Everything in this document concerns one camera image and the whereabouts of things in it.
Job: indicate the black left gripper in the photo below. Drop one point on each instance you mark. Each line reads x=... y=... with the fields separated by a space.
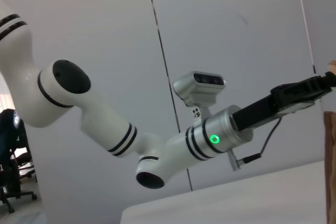
x=262 y=111

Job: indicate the khaki canvas food bag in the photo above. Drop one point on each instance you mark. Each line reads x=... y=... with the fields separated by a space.
x=331 y=161

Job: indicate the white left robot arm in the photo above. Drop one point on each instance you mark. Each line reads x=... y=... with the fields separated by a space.
x=105 y=121

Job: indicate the black office chair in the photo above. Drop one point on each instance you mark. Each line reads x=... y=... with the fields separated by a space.
x=13 y=161

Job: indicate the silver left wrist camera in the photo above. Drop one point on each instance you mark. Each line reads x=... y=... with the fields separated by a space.
x=202 y=85

